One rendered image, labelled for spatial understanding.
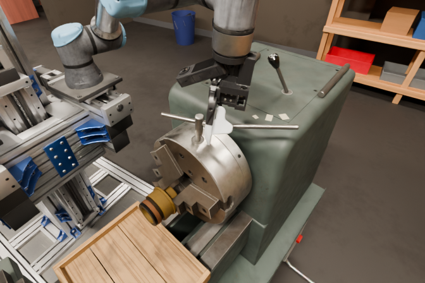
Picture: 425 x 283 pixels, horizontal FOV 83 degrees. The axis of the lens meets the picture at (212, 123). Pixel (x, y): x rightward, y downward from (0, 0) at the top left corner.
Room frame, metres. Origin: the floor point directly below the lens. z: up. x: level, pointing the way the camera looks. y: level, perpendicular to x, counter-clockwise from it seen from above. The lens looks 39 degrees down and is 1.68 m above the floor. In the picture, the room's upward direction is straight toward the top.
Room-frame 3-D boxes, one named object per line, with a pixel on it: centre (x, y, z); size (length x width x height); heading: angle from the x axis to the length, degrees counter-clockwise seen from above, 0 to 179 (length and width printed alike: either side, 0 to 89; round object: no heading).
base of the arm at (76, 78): (0.95, 0.56, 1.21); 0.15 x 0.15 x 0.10
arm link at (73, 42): (0.95, 0.56, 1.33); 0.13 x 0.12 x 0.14; 131
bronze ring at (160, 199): (0.38, 0.15, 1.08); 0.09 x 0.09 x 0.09; 49
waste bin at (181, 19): (4.62, 0.51, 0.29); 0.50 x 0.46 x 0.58; 52
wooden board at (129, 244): (0.28, 0.24, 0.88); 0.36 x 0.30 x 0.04; 48
